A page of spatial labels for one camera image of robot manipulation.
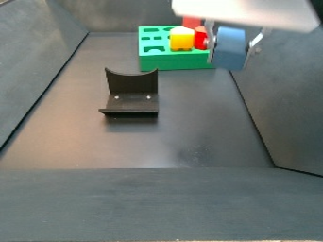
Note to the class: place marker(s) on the blue rectangular block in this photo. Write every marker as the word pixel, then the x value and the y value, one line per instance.
pixel 230 51

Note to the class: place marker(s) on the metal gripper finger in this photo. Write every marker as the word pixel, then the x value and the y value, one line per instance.
pixel 211 37
pixel 254 44

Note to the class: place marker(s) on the black curved fixture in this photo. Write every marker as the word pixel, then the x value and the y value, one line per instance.
pixel 133 93

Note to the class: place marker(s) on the red hexagon block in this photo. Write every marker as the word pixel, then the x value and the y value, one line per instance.
pixel 201 38

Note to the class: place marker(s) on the dark red rounded block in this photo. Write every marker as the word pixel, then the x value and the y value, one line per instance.
pixel 191 22

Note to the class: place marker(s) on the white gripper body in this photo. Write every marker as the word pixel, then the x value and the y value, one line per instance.
pixel 290 15

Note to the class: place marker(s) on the yellow pentagon block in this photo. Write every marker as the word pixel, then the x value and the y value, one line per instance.
pixel 182 38

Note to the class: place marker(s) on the green shape sorter board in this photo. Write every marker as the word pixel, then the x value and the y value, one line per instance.
pixel 157 55

